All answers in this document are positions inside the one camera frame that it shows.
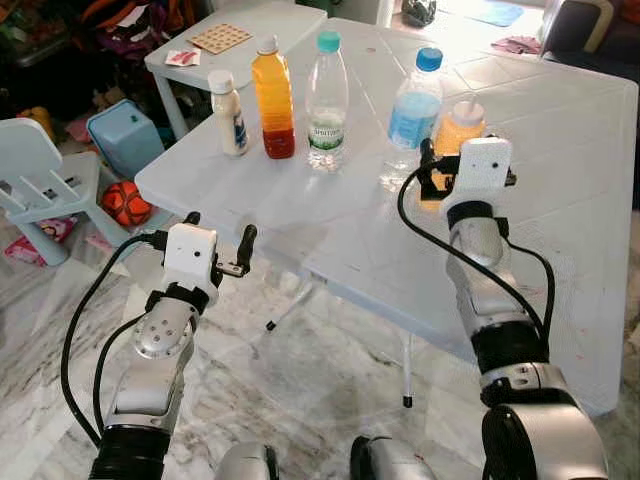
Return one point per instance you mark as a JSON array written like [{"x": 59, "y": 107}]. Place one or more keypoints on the orange juice bottle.
[{"x": 273, "y": 100}]

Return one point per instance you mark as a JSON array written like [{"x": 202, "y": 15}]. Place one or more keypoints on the light blue child chair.
[{"x": 40, "y": 180}]

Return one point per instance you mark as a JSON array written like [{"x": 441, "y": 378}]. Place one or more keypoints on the grey robot left leg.
[{"x": 245, "y": 465}]

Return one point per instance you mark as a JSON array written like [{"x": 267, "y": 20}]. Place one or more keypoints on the grey robot right leg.
[{"x": 392, "y": 462}]

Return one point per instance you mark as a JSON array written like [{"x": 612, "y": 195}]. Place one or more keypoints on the light blue plastic bin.
[{"x": 125, "y": 135}]

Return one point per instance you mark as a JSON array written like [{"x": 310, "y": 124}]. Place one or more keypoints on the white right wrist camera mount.
[{"x": 483, "y": 170}]

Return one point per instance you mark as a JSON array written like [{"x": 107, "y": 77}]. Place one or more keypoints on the blue floor mat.
[{"x": 497, "y": 13}]

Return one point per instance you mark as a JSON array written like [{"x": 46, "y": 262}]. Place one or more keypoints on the orange squeeze bottle white cap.
[{"x": 462, "y": 125}]

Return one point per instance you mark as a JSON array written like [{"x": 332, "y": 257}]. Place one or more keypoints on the small white sauce bottle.
[{"x": 229, "y": 120}]

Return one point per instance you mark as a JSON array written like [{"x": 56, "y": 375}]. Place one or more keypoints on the teal cap water bottle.
[{"x": 327, "y": 110}]

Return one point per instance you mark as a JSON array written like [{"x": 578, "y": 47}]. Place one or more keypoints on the grey robot leg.
[
  {"x": 392, "y": 462},
  {"x": 245, "y": 465}
]

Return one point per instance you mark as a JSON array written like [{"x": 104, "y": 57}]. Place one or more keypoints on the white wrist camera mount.
[
  {"x": 483, "y": 170},
  {"x": 190, "y": 255}
]

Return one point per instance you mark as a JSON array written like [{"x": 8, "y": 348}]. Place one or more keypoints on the orange red ball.
[{"x": 127, "y": 205}]

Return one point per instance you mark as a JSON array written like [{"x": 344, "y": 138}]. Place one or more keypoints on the small red white card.
[{"x": 182, "y": 57}]

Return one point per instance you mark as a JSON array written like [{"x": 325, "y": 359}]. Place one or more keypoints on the dark jar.
[{"x": 418, "y": 12}]

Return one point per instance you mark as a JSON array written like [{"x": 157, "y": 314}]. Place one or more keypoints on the blue cap water bottle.
[{"x": 415, "y": 115}]

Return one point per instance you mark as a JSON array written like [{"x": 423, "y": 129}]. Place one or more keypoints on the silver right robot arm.
[{"x": 500, "y": 350}]

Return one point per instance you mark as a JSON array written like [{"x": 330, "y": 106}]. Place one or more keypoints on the pink packet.
[{"x": 40, "y": 242}]

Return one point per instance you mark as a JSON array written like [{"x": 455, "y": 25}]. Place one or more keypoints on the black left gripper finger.
[
  {"x": 247, "y": 250},
  {"x": 191, "y": 218}
]

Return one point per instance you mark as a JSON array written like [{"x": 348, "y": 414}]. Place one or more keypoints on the white plastic folding table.
[{"x": 350, "y": 230}]

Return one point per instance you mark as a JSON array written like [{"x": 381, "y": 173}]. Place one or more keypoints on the purple cloth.
[{"x": 515, "y": 45}]

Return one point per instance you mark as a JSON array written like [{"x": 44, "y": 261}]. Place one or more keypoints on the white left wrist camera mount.
[{"x": 190, "y": 255}]

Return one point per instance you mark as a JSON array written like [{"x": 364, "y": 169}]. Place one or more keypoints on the yellow toy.
[{"x": 35, "y": 122}]

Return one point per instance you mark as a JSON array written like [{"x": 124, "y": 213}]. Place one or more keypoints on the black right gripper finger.
[
  {"x": 512, "y": 177},
  {"x": 428, "y": 150}
]

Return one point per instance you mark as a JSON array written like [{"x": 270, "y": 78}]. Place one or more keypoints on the tan grid board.
[{"x": 221, "y": 39}]

